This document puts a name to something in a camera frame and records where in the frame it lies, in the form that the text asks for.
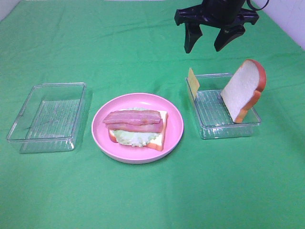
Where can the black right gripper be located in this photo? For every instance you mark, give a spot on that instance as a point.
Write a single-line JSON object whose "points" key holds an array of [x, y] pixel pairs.
{"points": [[228, 15]]}

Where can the red bacon strip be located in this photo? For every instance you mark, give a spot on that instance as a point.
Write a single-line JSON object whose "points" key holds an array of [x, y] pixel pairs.
{"points": [[134, 117], [138, 128]]}

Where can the pink round plate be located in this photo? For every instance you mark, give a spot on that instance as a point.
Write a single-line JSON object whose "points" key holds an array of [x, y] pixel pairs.
{"points": [[137, 155]]}

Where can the green tablecloth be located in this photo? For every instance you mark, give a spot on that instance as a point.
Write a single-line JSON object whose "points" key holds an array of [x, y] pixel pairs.
{"points": [[116, 48]]}

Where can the yellow cheese slice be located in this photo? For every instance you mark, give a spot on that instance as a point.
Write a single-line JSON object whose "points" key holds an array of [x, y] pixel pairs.
{"points": [[193, 83]]}

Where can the clear left plastic container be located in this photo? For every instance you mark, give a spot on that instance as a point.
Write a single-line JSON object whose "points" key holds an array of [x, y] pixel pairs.
{"points": [[50, 118]]}

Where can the clear plastic container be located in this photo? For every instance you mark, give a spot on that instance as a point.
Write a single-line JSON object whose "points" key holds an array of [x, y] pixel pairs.
{"points": [[210, 113], [50, 118]]}

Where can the clear right plastic container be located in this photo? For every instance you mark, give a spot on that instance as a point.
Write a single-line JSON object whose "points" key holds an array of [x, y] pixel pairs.
{"points": [[210, 113]]}

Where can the white bread slice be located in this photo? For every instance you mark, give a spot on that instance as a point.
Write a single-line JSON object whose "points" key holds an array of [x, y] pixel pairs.
{"points": [[151, 140], [244, 89]]}

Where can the green lettuce leaf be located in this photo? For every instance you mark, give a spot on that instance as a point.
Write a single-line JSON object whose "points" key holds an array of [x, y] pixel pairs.
{"points": [[137, 127]]}

